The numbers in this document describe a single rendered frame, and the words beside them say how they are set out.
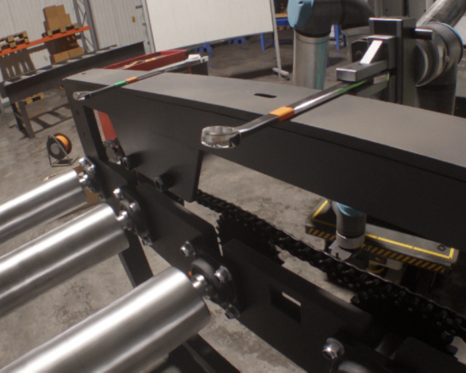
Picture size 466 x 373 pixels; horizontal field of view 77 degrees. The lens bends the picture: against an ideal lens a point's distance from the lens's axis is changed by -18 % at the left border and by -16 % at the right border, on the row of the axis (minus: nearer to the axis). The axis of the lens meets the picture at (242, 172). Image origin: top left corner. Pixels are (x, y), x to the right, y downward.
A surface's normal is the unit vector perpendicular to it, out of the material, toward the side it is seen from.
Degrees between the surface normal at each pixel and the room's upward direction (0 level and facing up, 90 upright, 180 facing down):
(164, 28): 90
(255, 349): 0
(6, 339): 0
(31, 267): 53
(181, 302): 42
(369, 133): 0
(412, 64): 90
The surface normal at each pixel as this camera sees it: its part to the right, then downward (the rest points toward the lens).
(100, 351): 0.35, -0.47
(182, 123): -0.73, 0.40
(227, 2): 0.30, 0.41
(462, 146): -0.13, -0.87
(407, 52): 0.67, 0.27
